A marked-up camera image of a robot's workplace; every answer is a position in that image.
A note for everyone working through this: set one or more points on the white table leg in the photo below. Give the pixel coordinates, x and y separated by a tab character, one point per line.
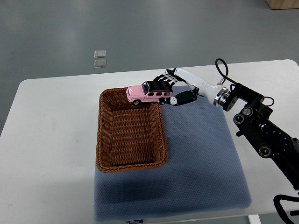
254	219

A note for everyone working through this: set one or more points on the pink toy car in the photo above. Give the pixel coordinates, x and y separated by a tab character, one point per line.
148	92

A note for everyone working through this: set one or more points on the wooden cabinet corner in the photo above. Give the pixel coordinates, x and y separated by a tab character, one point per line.
283	4

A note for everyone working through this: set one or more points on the floor socket plate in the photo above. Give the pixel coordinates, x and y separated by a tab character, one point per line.
100	63
100	53

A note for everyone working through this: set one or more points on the blue textured mat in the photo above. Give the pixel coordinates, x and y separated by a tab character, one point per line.
203	171

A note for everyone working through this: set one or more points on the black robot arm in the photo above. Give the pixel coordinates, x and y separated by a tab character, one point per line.
268	140

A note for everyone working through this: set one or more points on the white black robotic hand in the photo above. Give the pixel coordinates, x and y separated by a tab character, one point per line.
216	94

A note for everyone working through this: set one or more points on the upper floor socket plate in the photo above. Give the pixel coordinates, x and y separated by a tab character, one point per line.
100	53

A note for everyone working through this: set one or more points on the brown wicker basket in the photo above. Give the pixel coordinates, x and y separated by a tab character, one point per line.
129	137

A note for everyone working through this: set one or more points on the lower floor socket plate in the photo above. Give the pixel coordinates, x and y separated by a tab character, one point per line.
100	63

